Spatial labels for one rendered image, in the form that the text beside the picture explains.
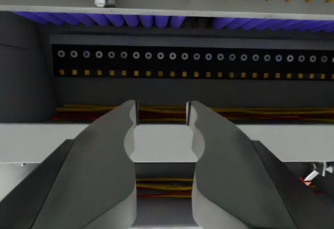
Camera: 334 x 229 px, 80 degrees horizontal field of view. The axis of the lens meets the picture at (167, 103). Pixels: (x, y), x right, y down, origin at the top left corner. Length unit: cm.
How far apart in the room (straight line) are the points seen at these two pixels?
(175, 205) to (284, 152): 27
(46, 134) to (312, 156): 31
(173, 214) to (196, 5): 38
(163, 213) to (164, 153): 24
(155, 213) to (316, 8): 41
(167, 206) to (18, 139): 32
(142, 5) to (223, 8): 8
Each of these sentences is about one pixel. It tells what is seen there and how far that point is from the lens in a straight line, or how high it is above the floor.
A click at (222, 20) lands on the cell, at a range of 28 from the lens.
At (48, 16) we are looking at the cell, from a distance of 30.
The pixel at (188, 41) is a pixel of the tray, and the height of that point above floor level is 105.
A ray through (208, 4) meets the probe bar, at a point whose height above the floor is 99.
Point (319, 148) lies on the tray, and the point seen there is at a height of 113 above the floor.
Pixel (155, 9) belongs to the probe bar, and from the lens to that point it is 22.
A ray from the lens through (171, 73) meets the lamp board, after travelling 35.
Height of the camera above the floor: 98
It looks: 29 degrees up
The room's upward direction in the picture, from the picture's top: 178 degrees counter-clockwise
